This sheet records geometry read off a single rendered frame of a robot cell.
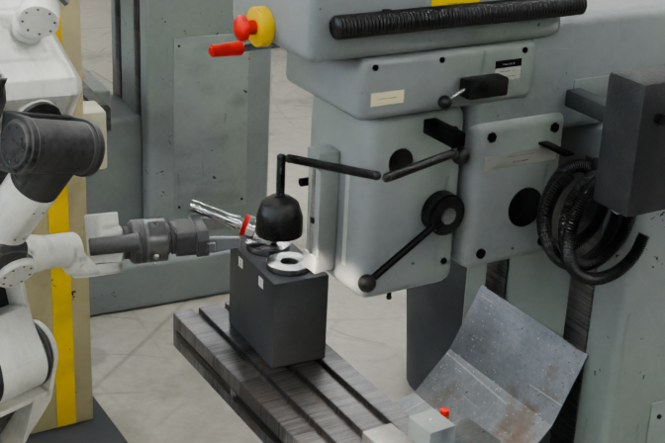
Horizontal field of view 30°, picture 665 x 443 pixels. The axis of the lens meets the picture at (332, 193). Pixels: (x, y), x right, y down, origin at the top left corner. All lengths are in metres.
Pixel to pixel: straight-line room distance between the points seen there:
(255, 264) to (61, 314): 1.52
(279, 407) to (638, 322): 0.68
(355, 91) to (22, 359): 0.94
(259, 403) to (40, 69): 0.75
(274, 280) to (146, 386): 2.00
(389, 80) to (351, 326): 2.97
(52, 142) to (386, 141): 0.54
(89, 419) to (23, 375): 1.69
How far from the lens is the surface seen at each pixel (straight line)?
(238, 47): 1.96
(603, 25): 2.12
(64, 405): 4.08
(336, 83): 1.90
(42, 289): 3.87
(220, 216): 2.53
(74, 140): 2.07
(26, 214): 2.15
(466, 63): 1.94
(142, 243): 2.44
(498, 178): 2.05
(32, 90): 2.13
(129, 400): 4.29
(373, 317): 4.85
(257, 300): 2.49
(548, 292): 2.36
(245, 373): 2.47
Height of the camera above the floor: 2.21
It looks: 22 degrees down
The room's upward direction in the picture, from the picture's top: 3 degrees clockwise
